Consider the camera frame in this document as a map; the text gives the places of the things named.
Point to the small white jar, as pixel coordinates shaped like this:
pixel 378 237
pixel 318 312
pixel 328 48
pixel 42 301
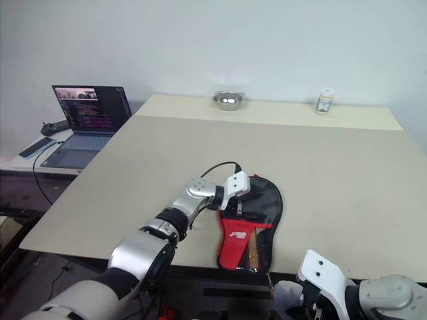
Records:
pixel 323 103

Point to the black mesh zipper bag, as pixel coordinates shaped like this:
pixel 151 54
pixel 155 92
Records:
pixel 267 206

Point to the stainless steel bowl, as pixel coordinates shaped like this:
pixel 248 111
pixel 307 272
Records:
pixel 229 101

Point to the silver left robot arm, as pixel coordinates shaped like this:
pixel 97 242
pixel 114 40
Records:
pixel 140 253

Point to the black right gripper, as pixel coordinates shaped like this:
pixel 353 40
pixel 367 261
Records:
pixel 310 298

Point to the black metal table frame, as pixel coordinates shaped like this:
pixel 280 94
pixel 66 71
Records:
pixel 233 280

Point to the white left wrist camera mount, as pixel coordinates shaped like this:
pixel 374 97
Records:
pixel 235 183

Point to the black smartphone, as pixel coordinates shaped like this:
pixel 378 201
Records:
pixel 35 147

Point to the white side table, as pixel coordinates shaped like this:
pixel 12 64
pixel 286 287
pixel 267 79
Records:
pixel 23 165

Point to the black metal floor rack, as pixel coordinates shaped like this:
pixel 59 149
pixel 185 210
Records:
pixel 20 209

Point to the table tennis paddle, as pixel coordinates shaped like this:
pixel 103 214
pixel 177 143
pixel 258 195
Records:
pixel 254 250

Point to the open grey laptop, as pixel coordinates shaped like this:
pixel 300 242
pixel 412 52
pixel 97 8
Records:
pixel 83 143

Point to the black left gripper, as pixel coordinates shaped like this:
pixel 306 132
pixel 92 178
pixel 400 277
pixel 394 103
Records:
pixel 245 205

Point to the black handheld controller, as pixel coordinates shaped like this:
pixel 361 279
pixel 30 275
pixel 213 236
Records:
pixel 50 128

